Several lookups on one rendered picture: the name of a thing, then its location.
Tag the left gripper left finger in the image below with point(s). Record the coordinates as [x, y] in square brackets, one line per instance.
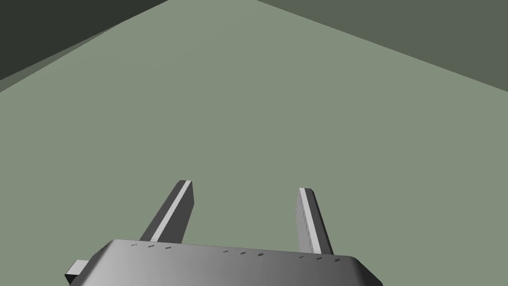
[171, 216]

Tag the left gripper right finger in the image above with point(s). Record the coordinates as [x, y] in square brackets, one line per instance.
[311, 224]

